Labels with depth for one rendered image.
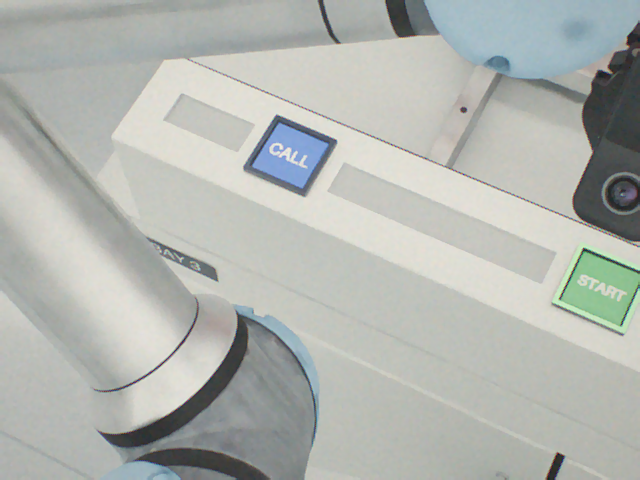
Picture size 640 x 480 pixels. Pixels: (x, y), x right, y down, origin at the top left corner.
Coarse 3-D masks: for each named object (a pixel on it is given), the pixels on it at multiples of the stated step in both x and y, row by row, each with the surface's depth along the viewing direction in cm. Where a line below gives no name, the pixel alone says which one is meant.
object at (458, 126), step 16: (480, 80) 112; (496, 80) 114; (464, 96) 112; (480, 96) 112; (464, 112) 111; (480, 112) 113; (448, 128) 110; (464, 128) 110; (448, 144) 109; (464, 144) 113; (448, 160) 109
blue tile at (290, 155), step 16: (288, 128) 97; (272, 144) 97; (288, 144) 97; (304, 144) 96; (320, 144) 96; (256, 160) 96; (272, 160) 96; (288, 160) 96; (304, 160) 96; (288, 176) 95; (304, 176) 95
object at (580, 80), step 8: (624, 40) 110; (616, 48) 110; (624, 48) 110; (608, 56) 109; (592, 64) 109; (600, 64) 109; (576, 72) 109; (584, 72) 109; (592, 72) 109; (608, 72) 109; (552, 80) 111; (560, 80) 111; (568, 80) 110; (576, 80) 110; (584, 80) 109; (576, 88) 111; (584, 88) 110
